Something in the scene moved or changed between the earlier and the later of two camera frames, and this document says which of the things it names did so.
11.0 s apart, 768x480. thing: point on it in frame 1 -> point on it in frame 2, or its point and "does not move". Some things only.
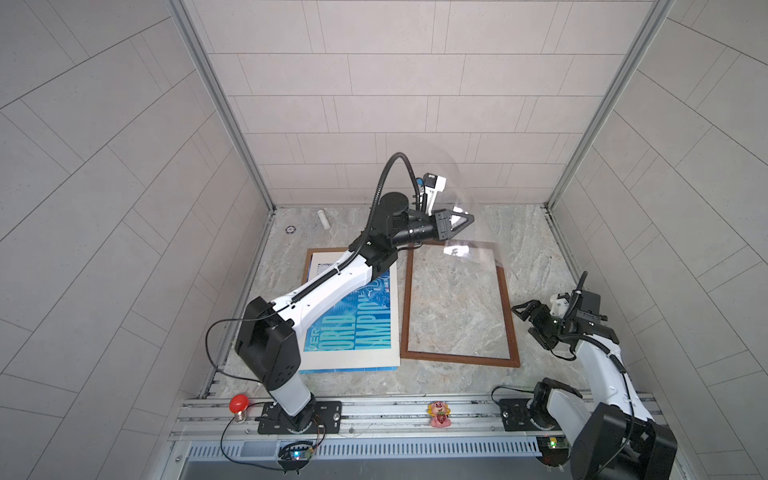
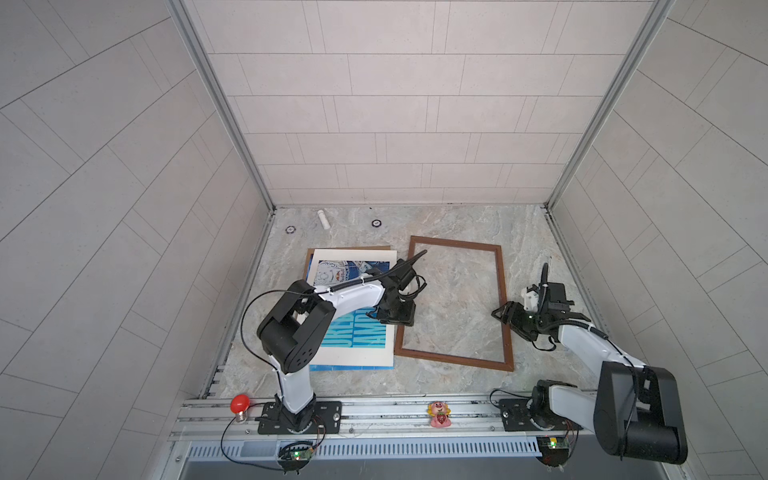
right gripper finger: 547,342 -> 517,326
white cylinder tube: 324,219 does not move
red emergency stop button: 238,405 does not move
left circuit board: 295,455 does not move
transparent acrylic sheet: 460,231 -> 453,313
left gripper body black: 413,231 -> 398,312
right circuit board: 555,450 does not move
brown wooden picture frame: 505,301 does not move
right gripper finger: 529,306 -> 509,312
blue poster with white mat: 357,330 does not move
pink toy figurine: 440,412 does not move
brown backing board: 309,256 does not move
